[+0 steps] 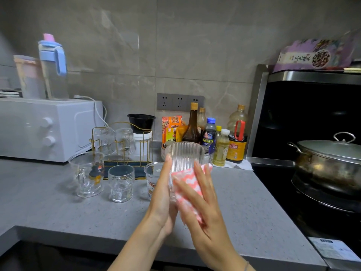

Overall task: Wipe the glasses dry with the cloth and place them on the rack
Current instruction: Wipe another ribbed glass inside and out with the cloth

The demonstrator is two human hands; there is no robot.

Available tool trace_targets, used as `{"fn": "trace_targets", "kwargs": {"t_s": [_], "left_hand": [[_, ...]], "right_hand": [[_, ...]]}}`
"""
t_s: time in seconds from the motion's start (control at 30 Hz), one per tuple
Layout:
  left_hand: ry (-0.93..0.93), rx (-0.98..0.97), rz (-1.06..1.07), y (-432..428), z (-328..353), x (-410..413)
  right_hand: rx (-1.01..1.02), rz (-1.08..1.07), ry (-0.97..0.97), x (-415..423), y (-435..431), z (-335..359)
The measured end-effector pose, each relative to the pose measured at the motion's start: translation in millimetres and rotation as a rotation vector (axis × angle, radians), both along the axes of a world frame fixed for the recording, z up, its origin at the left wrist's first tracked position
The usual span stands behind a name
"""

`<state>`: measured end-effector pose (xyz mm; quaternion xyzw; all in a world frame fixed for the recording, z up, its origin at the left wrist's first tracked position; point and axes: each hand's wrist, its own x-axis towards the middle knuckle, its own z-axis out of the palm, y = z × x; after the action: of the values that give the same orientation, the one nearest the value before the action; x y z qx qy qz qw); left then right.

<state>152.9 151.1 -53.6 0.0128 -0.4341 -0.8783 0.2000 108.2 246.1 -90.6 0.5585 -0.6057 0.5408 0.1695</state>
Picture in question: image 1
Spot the person's right hand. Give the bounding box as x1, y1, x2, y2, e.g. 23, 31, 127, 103
172, 160, 251, 271

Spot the person's left hand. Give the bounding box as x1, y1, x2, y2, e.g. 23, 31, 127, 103
146, 154, 179, 238

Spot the cartoon cat print glass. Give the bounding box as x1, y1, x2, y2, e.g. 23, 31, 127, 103
144, 161, 165, 199

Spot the pink striped cloth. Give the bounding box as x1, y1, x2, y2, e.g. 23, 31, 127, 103
171, 163, 214, 225

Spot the gold wire cup rack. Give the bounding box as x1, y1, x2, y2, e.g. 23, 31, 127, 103
89, 122, 154, 180

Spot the short textured glass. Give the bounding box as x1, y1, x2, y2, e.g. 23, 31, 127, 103
108, 164, 135, 203

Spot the small ribbed clear glass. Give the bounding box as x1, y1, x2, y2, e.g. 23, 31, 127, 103
164, 141, 205, 201

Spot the embossed ribbed clear glass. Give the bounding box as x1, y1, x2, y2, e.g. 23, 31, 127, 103
115, 128, 137, 158

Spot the penguin print glass mug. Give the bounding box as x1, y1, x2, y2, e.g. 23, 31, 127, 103
68, 151, 105, 198

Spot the tall ribbed clear glass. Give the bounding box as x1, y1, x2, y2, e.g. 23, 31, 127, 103
92, 126, 117, 157

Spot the person's left forearm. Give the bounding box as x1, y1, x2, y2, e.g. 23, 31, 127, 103
107, 216, 173, 271

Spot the clear round condiment tray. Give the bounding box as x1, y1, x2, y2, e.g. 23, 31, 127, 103
160, 145, 215, 164

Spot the yellow seasoning pouch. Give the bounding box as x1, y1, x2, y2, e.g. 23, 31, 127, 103
175, 125, 188, 143

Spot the orange seasoning packet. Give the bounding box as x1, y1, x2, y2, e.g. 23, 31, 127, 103
161, 116, 184, 149

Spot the dark brown glass bottle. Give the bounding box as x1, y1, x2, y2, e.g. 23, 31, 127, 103
182, 102, 202, 144

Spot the white paper towel sheet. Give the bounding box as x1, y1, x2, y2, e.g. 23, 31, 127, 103
213, 159, 253, 171

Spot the yellow liquid bottle white cap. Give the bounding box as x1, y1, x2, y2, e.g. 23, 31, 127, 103
212, 129, 231, 167

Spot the dark bottle blue cap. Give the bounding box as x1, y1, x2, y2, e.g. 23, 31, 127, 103
201, 117, 217, 154

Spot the black plastic bowl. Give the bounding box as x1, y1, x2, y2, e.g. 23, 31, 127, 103
127, 114, 156, 134

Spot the clear bottle brown cap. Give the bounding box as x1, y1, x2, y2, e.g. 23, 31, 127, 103
197, 107, 207, 130

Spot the white label sticker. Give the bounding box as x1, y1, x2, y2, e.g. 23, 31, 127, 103
308, 237, 361, 262

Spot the stainless steel pot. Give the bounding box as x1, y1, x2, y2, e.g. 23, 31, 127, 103
287, 142, 361, 195

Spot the white microwave oven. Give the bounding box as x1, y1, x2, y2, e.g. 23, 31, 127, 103
0, 98, 104, 163

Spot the steel pot lid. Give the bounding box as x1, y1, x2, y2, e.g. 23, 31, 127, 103
296, 132, 361, 164

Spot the clear jug blue lid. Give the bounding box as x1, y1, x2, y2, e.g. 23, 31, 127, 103
38, 33, 70, 100

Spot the clear container pink lid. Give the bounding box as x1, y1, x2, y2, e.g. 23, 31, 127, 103
13, 55, 47, 100

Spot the stack of flat coasters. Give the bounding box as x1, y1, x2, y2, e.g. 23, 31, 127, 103
0, 88, 22, 98

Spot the purple food packet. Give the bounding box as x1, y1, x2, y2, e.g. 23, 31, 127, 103
273, 29, 361, 73

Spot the large bottle red handle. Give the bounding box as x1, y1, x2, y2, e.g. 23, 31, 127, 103
225, 104, 249, 164

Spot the grey wall socket panel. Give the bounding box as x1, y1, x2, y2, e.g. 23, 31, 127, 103
156, 93, 205, 112

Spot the white power cable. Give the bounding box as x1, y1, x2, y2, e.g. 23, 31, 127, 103
73, 95, 109, 127

